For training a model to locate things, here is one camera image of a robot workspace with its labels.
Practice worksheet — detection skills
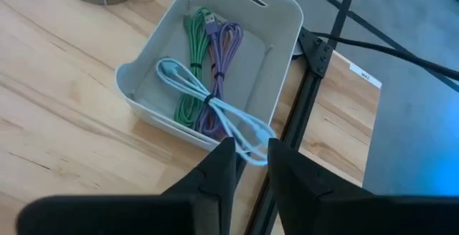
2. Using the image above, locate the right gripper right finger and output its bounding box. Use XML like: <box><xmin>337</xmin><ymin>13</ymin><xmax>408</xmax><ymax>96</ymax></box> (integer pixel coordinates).
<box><xmin>266</xmin><ymin>138</ymin><xmax>459</xmax><ymax>235</ymax></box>

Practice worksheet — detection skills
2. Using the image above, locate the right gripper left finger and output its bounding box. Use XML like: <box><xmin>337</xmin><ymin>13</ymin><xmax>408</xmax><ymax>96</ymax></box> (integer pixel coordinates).
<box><xmin>16</xmin><ymin>136</ymin><xmax>238</xmax><ymax>235</ymax></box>

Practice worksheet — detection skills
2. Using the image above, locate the light blue USB cable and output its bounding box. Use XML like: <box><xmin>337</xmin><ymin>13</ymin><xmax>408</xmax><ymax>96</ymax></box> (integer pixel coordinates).
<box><xmin>155</xmin><ymin>57</ymin><xmax>278</xmax><ymax>167</ymax></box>

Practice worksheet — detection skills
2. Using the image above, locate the green braided USB cable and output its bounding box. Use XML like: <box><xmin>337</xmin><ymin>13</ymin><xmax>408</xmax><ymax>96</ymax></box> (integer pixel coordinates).
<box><xmin>173</xmin><ymin>6</ymin><xmax>218</xmax><ymax>129</ymax></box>

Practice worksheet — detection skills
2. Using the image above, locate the purple USB cable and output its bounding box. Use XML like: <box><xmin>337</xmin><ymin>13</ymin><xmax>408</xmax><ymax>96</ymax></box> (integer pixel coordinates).
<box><xmin>193</xmin><ymin>11</ymin><xmax>246</xmax><ymax>142</ymax></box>

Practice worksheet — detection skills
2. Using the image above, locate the white paper label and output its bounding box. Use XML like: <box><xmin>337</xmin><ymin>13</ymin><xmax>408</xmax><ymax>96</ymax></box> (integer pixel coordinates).
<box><xmin>349</xmin><ymin>62</ymin><xmax>383</xmax><ymax>90</ymax></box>

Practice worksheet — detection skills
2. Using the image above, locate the white plastic bin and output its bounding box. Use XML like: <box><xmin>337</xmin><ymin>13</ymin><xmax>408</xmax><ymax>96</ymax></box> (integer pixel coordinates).
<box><xmin>114</xmin><ymin>0</ymin><xmax>305</xmax><ymax>153</ymax></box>

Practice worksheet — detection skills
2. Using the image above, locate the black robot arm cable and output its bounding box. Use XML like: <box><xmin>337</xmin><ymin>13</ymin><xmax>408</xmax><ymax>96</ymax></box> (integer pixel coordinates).
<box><xmin>311</xmin><ymin>31</ymin><xmax>459</xmax><ymax>82</ymax></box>

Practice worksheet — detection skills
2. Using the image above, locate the black aluminium table frame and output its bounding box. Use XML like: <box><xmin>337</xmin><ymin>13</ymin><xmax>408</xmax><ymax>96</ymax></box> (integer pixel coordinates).
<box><xmin>246</xmin><ymin>27</ymin><xmax>337</xmax><ymax>235</ymax></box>

